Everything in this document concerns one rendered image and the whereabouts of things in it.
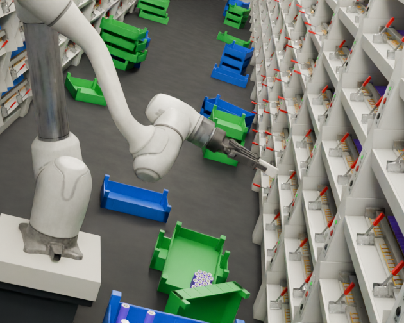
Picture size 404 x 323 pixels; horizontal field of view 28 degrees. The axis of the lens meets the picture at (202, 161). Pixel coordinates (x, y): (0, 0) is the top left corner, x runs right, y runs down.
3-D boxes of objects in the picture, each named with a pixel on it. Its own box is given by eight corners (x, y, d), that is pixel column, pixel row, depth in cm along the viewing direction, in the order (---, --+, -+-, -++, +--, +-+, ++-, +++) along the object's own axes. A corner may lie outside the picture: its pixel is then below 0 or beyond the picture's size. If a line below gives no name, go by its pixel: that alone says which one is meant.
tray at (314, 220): (315, 277, 227) (317, 247, 224) (301, 202, 285) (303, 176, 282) (387, 281, 226) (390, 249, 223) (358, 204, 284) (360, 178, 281)
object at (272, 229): (265, 283, 306) (267, 250, 301) (262, 222, 363) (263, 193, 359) (319, 285, 305) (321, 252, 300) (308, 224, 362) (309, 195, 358)
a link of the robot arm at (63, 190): (28, 232, 237) (46, 165, 231) (27, 207, 254) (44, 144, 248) (81, 243, 242) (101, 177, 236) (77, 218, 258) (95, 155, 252)
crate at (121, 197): (100, 207, 350) (105, 191, 348) (101, 189, 369) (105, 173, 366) (166, 223, 356) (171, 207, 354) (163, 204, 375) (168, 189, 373)
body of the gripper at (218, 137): (204, 142, 253) (229, 157, 254) (202, 150, 245) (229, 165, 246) (216, 122, 251) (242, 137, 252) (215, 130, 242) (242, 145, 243)
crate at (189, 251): (208, 307, 297) (214, 293, 292) (156, 290, 296) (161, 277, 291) (220, 249, 320) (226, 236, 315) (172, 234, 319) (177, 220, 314)
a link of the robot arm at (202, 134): (185, 143, 244) (202, 153, 245) (200, 118, 241) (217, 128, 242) (187, 135, 253) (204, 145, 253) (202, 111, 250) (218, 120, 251)
